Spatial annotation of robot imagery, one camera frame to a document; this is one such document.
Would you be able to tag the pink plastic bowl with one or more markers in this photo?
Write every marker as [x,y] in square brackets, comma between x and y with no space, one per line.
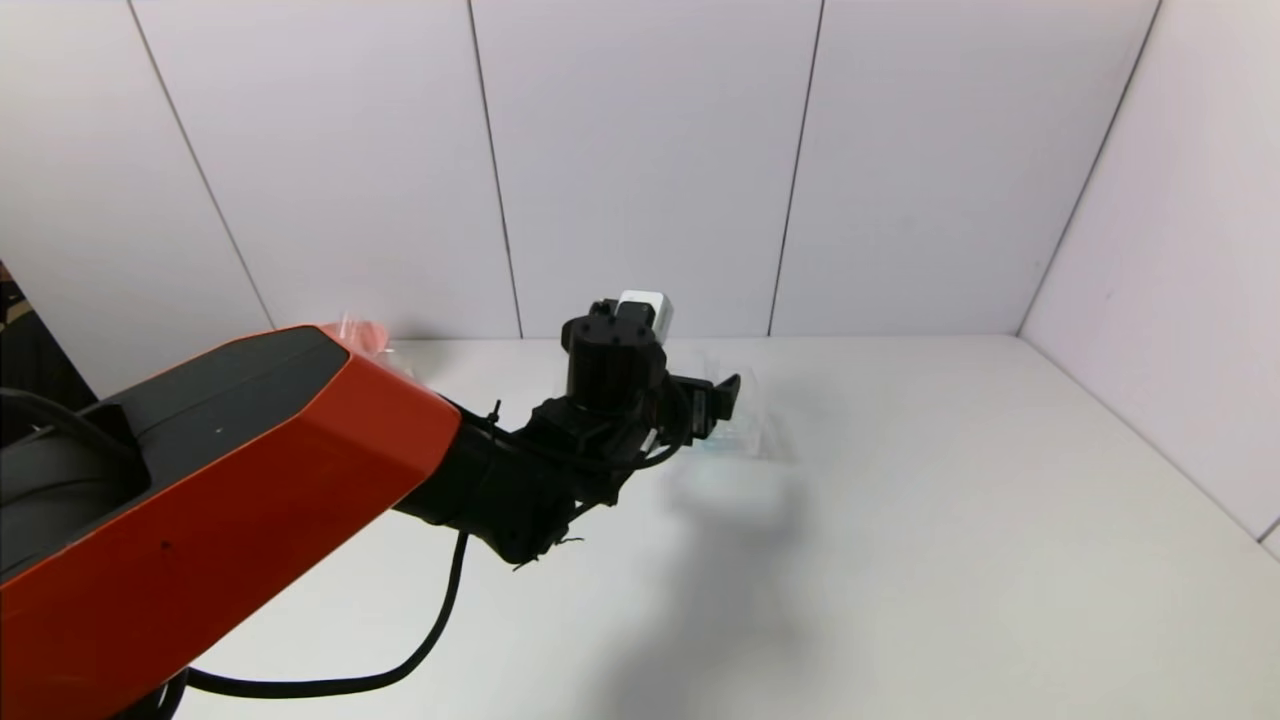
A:
[365,330]

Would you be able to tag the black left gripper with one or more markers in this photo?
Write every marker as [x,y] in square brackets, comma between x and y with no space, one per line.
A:
[703,413]

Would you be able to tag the orange and black left arm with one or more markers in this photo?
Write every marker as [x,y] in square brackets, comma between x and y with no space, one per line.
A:
[250,480]

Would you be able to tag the clear acrylic test tube rack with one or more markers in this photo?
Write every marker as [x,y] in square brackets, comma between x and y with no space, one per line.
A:
[755,420]

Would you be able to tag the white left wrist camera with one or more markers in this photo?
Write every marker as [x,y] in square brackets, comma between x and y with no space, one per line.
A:
[650,305]

